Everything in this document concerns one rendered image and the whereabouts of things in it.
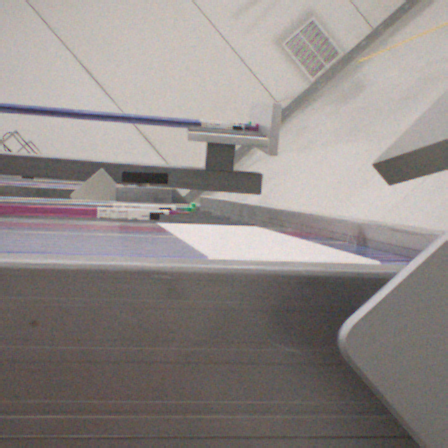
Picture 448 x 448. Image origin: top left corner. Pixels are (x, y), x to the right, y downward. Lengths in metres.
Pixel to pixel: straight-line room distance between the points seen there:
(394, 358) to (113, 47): 8.24
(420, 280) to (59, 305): 0.10
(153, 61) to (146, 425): 8.20
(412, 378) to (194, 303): 0.07
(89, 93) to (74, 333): 8.13
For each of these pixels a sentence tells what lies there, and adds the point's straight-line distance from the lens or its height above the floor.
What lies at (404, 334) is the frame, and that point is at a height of 0.75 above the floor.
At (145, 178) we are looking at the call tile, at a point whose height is 0.79.
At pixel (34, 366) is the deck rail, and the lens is 0.26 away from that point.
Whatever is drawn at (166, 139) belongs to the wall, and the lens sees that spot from 8.38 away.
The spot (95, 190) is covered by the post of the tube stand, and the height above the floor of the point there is 0.81.
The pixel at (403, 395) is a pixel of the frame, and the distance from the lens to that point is 0.23.
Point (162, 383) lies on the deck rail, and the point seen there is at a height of 0.77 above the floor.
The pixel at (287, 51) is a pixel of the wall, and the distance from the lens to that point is 8.64.
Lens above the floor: 0.83
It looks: 8 degrees down
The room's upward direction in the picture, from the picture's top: 41 degrees counter-clockwise
